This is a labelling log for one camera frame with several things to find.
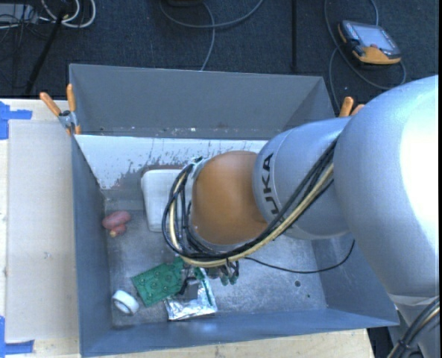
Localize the silver foil packet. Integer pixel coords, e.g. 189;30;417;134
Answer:
163;266;219;321

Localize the green circuit board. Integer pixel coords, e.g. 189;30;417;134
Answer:
130;256;187;309

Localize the white tape roll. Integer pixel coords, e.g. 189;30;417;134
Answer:
111;289;141;317

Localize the grey metal bin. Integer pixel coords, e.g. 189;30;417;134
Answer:
68;63;401;358

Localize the white rectangular sponge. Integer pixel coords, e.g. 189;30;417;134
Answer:
140;169;192;233

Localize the pink toy sausage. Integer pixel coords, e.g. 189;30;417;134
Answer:
101;210;133;239

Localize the pale flat board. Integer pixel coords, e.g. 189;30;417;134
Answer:
4;119;81;345

